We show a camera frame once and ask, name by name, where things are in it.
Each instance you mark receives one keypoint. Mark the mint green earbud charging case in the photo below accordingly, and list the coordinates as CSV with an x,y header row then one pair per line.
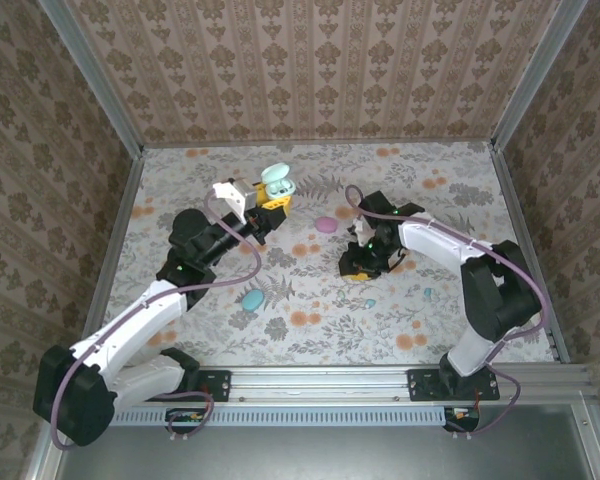
x,y
276,176

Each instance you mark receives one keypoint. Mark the pink earbud charging case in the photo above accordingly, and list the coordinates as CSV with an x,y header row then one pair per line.
x,y
326,225

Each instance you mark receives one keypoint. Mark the blue earbud charging case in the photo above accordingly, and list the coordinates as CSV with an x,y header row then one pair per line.
x,y
253,300

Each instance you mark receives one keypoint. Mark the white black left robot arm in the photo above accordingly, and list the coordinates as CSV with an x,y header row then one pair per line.
x,y
130,320

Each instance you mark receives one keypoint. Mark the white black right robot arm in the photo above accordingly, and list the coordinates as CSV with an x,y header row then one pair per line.
x,y
440,240

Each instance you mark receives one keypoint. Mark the floral patterned table cover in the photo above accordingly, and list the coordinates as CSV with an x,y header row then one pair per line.
x,y
320,340

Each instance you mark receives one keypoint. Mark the grey metal shelf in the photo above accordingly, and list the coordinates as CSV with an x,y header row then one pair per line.
x,y
305,455

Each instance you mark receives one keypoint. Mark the aluminium table edge rail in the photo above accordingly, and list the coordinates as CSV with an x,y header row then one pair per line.
x,y
280,144
120,215
511,200

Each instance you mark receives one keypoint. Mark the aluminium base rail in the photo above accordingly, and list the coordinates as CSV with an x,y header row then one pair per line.
x,y
320,385

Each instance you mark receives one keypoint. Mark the aluminium frame post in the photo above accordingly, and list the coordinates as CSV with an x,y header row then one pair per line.
x,y
536,75
100,85

